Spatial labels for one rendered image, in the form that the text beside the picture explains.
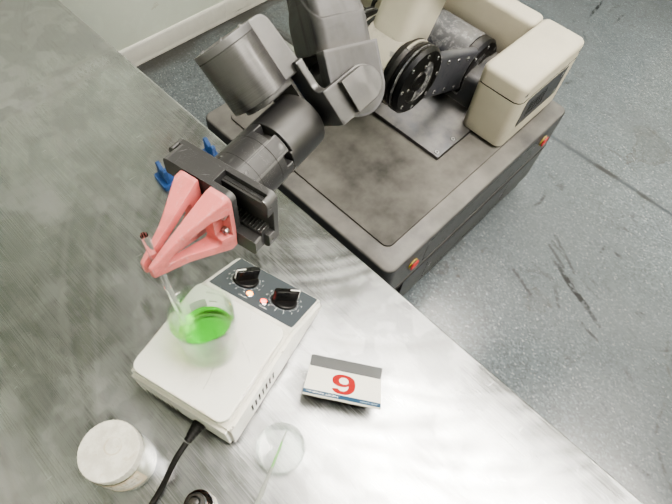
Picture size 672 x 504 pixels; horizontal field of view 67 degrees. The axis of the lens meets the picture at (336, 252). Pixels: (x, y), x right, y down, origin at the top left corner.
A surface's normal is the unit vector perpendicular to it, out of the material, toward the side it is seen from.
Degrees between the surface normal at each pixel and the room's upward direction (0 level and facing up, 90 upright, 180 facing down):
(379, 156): 0
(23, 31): 0
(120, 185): 0
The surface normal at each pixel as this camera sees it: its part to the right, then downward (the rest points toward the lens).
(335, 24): 0.44, 0.21
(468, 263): 0.07, -0.52
